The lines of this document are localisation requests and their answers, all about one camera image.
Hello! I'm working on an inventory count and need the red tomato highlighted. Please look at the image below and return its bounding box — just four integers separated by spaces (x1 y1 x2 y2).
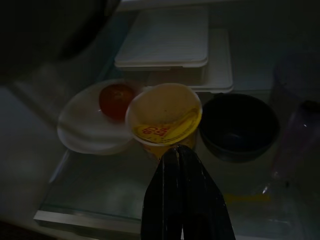
98 83 135 121

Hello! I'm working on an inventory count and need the white round plate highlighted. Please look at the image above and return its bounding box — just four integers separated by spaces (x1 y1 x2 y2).
56 79 144 155

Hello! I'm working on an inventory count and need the large white lidded container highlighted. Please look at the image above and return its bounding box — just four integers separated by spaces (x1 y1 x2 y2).
147 28 235 94

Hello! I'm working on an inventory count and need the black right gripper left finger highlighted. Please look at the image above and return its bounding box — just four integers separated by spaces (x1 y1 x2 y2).
141 147 182 240

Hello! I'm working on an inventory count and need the black bowl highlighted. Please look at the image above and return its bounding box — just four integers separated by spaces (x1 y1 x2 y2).
198 92 280 164

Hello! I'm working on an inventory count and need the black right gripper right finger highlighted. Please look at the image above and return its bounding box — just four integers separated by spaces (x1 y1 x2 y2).
178 146 237 240

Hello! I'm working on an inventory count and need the yellow instant noodle cup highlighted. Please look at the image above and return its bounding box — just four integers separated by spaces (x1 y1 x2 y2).
124 83 203 161

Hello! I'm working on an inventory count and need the glass fridge shelf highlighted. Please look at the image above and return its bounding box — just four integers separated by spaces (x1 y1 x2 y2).
33 7 320 240

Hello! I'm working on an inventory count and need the small white lidded container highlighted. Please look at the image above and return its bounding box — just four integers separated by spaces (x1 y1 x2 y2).
114 6 210 73

